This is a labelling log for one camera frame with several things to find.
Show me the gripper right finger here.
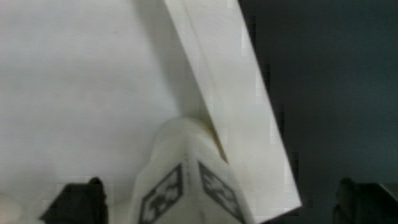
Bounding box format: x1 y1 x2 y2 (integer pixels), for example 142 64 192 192
332 178 398 224

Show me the white square tabletop tray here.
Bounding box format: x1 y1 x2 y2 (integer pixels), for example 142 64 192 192
0 0 302 224

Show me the white leg with tag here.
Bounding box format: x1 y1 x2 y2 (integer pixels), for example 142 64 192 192
128 117 254 224

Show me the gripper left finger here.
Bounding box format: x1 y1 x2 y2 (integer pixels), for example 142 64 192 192
39 177 108 224

